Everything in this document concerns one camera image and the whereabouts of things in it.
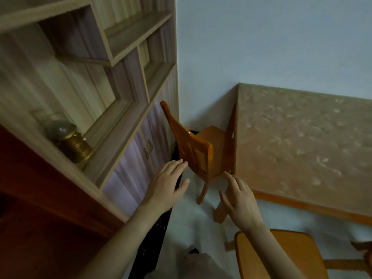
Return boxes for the person's right hand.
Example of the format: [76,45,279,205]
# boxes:
[218,171,264,232]

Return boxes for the person's left hand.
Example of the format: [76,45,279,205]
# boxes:
[141,159,191,215]

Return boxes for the orange wooden chair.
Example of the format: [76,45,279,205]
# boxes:
[225,229,372,279]
[160,100,238,205]

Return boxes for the person's right forearm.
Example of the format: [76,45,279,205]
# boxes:
[244,223,306,279]

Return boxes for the person's left forearm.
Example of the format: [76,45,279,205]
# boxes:
[77,200,172,279]

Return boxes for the beige trousers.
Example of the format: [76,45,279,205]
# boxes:
[144,252,233,279]

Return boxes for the wooden table with patterned cover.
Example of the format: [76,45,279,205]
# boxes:
[214,83,372,227]

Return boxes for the glass globe brass base ornament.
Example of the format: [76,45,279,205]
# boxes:
[46,119,93,164]

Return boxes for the dark red wooden door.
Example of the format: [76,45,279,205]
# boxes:
[0,124,128,279]

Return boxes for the light wood shelf cabinet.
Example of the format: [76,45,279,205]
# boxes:
[0,0,180,223]

